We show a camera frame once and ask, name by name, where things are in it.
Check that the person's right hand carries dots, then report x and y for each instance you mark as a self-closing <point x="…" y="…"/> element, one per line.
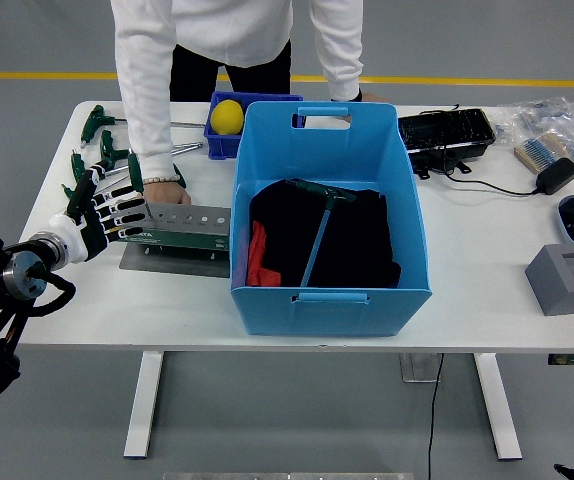
<point x="167" y="194"/>

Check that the person's left hand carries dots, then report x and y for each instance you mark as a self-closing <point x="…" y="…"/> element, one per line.
<point x="371" y="97"/>

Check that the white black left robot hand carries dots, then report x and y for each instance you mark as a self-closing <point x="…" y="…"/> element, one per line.
<point x="79" y="235"/>

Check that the green steel hex key stand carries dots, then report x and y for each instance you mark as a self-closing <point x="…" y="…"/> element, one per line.
<point x="187" y="240"/>

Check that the large light blue storage box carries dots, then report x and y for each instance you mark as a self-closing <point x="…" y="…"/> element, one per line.
<point x="337" y="315"/>

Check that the small dark blue parts bin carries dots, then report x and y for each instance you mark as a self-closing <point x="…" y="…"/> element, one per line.
<point x="222" y="147"/>

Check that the black plastic tray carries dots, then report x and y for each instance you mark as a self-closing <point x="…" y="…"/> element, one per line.
<point x="447" y="130"/>

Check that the yellow floor tape line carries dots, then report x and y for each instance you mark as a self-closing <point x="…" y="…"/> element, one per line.
<point x="467" y="80"/>

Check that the yellow lemon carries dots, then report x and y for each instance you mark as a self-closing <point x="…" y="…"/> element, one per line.
<point x="227" y="116"/>

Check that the white table leg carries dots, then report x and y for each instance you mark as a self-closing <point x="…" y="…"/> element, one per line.
<point x="497" y="410"/>
<point x="142" y="410"/>

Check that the red cloth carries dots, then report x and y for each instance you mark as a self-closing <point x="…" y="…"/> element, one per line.
<point x="257" y="250"/>

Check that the black cloth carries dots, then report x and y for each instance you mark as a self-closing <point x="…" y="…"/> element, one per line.
<point x="357" y="235"/>

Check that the person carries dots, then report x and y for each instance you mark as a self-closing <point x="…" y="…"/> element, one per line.
<point x="217" y="30"/>

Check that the taped resistor strip bundle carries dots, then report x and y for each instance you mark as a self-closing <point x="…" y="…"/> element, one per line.
<point x="539" y="150"/>

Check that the grey block with square recess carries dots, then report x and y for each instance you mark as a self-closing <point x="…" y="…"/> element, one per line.
<point x="567" y="295"/>

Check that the clear plastic component bags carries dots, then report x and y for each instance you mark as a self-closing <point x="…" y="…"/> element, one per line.
<point x="552" y="117"/>

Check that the black power adapter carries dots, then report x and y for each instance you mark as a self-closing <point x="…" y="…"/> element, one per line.
<point x="557" y="176"/>

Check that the grey under-table bracket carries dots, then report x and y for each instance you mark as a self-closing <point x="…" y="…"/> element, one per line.
<point x="417" y="370"/>

